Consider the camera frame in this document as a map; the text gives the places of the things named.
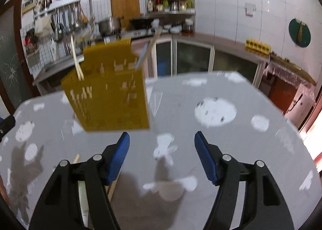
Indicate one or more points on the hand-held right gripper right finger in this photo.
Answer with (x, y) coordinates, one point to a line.
(206, 159)

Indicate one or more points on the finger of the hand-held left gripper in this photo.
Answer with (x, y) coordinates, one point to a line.
(7, 125)

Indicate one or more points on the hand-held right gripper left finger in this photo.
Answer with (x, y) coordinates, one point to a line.
(118, 159)

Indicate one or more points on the wooden chopstick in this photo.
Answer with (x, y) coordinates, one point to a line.
(151, 43)
(80, 74)
(112, 191)
(75, 57)
(76, 158)

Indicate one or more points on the yellow perforated utensil holder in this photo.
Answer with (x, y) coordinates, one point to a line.
(113, 99)

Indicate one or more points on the light blue plastic spoon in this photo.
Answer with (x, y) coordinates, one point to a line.
(144, 52)

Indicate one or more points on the row of hanging kitchen utensils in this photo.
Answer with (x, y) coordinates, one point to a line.
(71, 17)

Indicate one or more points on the grey printed tablecloth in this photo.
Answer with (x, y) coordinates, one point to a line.
(226, 149)

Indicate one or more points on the brown frosted glass door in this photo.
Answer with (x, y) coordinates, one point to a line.
(12, 68)

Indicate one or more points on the steel sink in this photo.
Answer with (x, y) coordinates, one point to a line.
(54, 67)

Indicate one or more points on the white soap bottle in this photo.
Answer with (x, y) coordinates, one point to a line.
(53, 51)

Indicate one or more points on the red hanging bag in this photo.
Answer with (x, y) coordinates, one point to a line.
(31, 41)

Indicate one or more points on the kitchen counter cabinet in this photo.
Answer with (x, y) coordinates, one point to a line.
(206, 58)

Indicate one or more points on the steel faucet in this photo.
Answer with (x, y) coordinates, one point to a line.
(64, 38)

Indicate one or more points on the white hanging cloth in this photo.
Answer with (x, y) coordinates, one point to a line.
(42, 25)

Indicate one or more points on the yellow egg carton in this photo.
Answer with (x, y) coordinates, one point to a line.
(258, 46)

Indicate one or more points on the wooden board with plastic sheet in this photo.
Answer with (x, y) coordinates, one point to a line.
(291, 68)

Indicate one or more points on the steel gas stove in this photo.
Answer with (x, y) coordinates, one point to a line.
(140, 33)

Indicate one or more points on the glass jar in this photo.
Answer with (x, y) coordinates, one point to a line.
(188, 26)

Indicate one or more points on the steel pot with lid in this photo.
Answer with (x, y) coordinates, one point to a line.
(109, 25)

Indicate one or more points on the stack of white bowls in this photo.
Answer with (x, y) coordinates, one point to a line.
(173, 28)

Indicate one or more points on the black wok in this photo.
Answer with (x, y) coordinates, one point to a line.
(140, 22)

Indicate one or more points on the rectangular wooden cutting board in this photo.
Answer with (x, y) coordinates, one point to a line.
(125, 8)

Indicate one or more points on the metal corner shelf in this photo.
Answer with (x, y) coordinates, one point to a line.
(169, 4)

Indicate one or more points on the white wall box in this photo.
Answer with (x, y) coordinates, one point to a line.
(28, 6)

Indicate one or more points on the metal wall rack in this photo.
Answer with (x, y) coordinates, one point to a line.
(57, 6)

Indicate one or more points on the green round wall board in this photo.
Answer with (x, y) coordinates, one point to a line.
(299, 32)

